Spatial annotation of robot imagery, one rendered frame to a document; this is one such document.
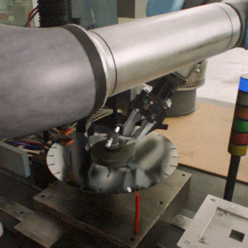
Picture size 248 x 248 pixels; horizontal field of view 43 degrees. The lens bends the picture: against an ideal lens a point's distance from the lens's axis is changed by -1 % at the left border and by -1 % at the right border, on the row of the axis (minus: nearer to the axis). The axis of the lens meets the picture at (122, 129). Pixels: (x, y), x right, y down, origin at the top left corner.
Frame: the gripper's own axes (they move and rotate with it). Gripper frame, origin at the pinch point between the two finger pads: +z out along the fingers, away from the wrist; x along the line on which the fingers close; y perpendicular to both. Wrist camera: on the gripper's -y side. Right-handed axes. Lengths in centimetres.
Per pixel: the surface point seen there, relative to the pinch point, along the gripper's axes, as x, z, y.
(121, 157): 1.3, 3.5, 4.2
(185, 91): 7, -9, -68
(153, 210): 14.8, 9.1, 6.0
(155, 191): 13.6, 8.0, -0.9
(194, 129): 20, 1, -60
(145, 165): 7.1, 1.4, 4.7
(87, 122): -10.6, 1.9, 2.0
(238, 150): 22.9, -13.0, -0.9
